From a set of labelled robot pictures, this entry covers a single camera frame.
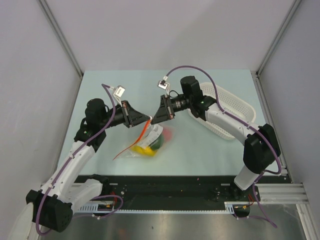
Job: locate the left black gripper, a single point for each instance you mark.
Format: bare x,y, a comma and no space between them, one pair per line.
131,117

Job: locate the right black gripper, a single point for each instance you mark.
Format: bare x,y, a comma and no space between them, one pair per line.
166,111

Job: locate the clear zip top bag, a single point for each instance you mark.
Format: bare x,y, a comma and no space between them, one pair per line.
149,134

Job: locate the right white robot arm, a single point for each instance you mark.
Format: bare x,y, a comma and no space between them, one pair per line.
261,147

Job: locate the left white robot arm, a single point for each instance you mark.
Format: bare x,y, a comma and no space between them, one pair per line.
55,203

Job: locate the green fake pepper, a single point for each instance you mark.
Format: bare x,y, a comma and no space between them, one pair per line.
158,143

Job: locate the yellow fake bananas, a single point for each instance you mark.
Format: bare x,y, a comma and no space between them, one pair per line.
147,151

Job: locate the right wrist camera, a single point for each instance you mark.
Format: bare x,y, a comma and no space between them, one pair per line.
163,84

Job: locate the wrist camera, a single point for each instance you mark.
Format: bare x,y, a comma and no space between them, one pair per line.
163,84
118,91

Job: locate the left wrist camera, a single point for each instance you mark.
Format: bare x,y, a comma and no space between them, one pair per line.
118,91

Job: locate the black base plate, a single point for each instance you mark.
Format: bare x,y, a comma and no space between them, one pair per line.
179,193

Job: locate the aluminium frame rail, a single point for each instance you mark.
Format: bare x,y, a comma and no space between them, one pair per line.
282,193

